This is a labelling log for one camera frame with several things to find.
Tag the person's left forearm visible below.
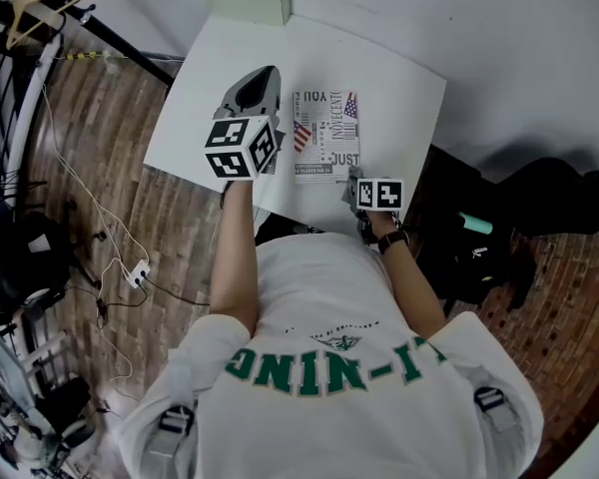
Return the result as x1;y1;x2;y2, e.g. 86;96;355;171
208;180;260;341

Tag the long white cable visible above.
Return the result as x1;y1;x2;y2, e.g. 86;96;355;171
39;82;151;268

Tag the printed flag cover book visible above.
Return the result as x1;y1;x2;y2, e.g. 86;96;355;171
292;89;361;187

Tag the white table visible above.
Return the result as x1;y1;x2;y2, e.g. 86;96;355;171
143;14;448;237

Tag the black coat stand pole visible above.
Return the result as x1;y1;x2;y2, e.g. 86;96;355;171
64;5;176;87

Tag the black metal railing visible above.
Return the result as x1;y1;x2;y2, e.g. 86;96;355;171
0;0;64;204

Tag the black wristwatch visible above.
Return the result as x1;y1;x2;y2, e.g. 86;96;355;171
376;229;411;256

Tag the teal bottle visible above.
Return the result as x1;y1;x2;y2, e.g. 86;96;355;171
456;211;494;236

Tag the grey right harness strap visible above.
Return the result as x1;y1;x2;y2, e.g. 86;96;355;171
473;385;523;479

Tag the black backpack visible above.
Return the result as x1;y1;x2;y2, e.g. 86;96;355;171
408;145;538;318

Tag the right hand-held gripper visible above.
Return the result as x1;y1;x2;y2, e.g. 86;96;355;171
356;177;404;213

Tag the grey left harness strap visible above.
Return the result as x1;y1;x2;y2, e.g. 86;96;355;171
147;404;196;479

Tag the black power cable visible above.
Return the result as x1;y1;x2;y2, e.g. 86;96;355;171
144;276;211;307

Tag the person's right forearm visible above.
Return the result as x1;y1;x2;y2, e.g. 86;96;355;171
366;211;448;338

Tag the white t-shirt with green print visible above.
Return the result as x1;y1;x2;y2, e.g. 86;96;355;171
118;232;545;479

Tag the black office chair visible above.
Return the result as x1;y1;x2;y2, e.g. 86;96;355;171
0;212;104;313

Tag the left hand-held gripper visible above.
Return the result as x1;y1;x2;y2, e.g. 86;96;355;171
203;65;287;183

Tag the white power strip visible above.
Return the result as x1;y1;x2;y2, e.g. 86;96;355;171
128;260;153;287

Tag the grey harness strap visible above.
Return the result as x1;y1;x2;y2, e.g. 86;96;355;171
147;404;196;479
473;385;523;479

